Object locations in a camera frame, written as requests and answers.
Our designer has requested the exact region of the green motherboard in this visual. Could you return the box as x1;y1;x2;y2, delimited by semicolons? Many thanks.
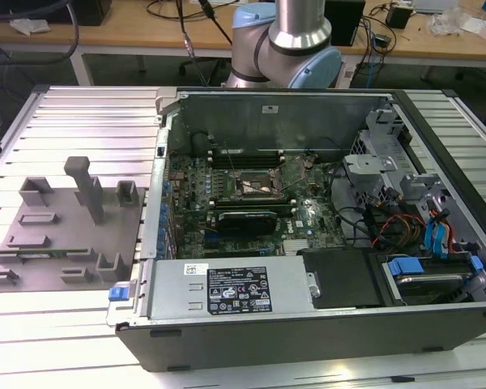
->
168;152;349;260

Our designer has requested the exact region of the wide black device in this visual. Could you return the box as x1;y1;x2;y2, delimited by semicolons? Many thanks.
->
0;0;113;26

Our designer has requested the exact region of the open black PC case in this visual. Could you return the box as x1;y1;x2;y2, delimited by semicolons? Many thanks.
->
106;87;486;373

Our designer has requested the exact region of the wooden desk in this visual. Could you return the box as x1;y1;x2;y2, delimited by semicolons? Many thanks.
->
0;0;486;87

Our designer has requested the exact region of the black plastic shroud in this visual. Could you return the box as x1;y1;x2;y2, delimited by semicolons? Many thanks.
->
297;247;386;310

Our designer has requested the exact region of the silver finned chipset heatsink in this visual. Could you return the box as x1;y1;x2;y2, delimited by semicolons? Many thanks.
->
282;238;312;255

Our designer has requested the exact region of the grey power supply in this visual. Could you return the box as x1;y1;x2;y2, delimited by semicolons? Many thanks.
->
147;259;315;323

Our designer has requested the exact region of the clear plastic bag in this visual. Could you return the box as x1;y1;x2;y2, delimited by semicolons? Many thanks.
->
424;10;465;37

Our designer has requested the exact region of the orange yellow wire bundle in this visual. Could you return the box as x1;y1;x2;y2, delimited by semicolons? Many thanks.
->
403;218;426;246

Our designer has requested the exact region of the black cable with silver plug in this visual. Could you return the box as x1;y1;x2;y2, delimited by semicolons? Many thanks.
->
173;0;214;88

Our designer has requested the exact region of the silver drive bay bracket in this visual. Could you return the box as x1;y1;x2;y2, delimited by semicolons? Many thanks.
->
343;153;398;203

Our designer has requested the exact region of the green RAM stick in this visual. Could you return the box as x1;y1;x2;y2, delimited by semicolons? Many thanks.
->
15;250;70;259

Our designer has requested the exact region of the hard disk in blue carrier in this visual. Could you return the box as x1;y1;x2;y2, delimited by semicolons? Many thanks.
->
382;253;486;307

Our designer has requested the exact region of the CPU socket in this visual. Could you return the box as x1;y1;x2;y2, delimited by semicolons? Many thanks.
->
233;169;283;199

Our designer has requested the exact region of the blue flat wire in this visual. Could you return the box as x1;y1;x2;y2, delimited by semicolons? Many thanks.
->
435;208;451;260
424;216;437;257

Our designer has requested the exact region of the grey parts rack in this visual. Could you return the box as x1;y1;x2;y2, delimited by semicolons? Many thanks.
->
0;156;147;293

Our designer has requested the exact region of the black expansion slot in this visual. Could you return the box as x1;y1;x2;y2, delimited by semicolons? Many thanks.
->
204;241;264;250

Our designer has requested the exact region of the crumpled white paper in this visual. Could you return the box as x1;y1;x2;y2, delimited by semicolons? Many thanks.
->
9;11;52;34

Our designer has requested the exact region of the small black cube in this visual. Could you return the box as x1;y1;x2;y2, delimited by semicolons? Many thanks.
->
386;4;411;29

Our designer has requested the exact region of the thick grey cable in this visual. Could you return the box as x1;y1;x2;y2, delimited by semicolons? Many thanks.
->
0;0;81;64

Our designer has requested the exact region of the tall black box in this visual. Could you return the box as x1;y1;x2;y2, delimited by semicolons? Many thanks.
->
330;0;366;46

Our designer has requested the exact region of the black NVIDIA graphics card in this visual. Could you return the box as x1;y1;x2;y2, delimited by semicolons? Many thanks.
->
207;209;279;236

